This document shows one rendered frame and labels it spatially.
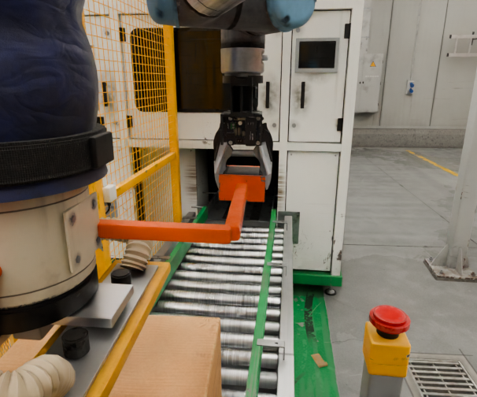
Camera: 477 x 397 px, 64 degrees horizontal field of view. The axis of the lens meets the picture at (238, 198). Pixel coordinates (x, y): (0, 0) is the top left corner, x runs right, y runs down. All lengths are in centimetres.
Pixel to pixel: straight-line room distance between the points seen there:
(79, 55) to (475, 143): 293
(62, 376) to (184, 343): 42
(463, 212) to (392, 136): 613
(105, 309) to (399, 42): 906
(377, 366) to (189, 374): 34
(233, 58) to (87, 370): 49
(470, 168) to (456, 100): 667
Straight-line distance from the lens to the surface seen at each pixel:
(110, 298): 54
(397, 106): 937
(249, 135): 65
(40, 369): 41
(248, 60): 66
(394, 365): 80
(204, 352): 79
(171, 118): 245
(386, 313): 77
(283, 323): 148
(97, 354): 49
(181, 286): 183
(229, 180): 70
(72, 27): 46
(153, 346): 81
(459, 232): 333
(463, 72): 983
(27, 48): 42
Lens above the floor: 144
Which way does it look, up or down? 17 degrees down
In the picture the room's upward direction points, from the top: straight up
